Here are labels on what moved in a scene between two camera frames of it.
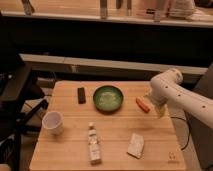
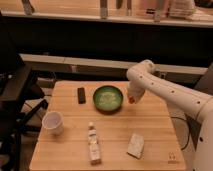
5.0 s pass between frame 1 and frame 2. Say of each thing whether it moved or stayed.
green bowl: stayed
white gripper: moved
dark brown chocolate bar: stayed
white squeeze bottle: stayed
